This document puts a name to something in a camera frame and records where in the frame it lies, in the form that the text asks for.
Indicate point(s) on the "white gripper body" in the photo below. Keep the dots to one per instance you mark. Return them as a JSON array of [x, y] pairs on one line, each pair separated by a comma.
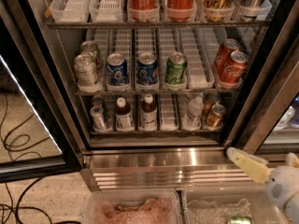
[[282, 181]]

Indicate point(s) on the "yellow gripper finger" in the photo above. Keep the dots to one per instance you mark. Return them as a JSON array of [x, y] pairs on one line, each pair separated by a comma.
[[292, 160], [255, 167]]

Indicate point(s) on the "clear water bottle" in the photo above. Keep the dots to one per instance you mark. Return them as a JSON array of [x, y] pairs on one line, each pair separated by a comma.
[[192, 118]]

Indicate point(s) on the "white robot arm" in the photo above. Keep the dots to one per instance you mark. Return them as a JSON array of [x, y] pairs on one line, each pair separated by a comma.
[[294, 210]]

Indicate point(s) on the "right closed fridge door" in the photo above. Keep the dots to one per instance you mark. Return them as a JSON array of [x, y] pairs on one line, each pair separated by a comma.
[[260, 137]]

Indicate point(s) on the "right brown juice bottle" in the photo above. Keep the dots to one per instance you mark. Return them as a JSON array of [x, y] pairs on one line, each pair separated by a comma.
[[148, 114]]

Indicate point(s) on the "brown juice bottle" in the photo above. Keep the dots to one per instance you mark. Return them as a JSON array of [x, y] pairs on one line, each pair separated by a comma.
[[124, 114], [148, 114]]

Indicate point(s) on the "stainless fridge cabinet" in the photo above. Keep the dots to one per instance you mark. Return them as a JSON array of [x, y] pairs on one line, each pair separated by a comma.
[[169, 156]]

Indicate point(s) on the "left brown juice bottle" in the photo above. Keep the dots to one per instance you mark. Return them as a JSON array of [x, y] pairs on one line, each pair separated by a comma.
[[124, 114]]

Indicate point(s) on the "open glass fridge door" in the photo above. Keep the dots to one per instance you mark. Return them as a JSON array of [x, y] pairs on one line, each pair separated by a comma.
[[38, 135]]

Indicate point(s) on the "green can in bin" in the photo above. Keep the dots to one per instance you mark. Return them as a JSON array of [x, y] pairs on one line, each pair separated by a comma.
[[239, 220]]

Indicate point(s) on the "right clear plastic bin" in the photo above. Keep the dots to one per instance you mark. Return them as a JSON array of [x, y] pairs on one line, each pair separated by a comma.
[[215, 204]]

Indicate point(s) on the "clear plastic bin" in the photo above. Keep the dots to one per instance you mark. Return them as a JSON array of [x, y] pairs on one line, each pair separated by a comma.
[[215, 204], [133, 206]]

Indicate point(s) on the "front gold can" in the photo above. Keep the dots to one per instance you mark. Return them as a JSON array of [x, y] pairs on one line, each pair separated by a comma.
[[215, 115]]

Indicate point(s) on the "rear gold can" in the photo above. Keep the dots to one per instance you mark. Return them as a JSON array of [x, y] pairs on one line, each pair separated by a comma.
[[211, 99]]

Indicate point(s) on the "front red cola can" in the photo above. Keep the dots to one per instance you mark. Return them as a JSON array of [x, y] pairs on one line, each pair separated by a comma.
[[234, 67]]

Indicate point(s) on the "green soda can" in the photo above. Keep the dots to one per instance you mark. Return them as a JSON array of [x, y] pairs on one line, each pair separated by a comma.
[[175, 68]]

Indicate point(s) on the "rear red cola can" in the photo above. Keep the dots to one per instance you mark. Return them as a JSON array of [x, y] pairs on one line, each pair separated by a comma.
[[226, 48]]

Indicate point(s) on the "left clear plastic bin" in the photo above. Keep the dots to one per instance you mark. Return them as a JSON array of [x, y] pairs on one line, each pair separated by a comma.
[[133, 206]]

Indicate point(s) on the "right blue soda can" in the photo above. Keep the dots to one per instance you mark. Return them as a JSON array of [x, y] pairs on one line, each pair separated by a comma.
[[147, 69]]

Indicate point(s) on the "blue soda can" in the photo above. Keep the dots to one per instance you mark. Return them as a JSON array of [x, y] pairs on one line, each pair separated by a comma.
[[147, 69], [117, 69]]

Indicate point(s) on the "front silver slim can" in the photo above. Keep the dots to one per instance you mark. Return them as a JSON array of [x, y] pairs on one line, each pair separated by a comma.
[[99, 119]]

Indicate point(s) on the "silver slim can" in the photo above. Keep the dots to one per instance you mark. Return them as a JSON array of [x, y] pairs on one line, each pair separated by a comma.
[[98, 100], [99, 119]]

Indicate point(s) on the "left blue soda can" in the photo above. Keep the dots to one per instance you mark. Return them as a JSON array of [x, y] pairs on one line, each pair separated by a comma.
[[117, 69]]

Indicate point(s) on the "rear silver slim can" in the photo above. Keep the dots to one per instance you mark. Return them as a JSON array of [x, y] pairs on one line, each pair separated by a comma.
[[98, 100]]

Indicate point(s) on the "front white soda can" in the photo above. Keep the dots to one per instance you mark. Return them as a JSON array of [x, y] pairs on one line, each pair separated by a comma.
[[86, 71]]

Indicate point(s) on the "white soda can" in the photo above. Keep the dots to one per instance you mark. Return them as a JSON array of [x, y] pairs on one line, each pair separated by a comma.
[[90, 47], [86, 71]]

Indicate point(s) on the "rear white soda can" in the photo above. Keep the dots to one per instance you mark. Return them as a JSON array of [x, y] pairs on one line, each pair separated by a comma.
[[90, 47]]

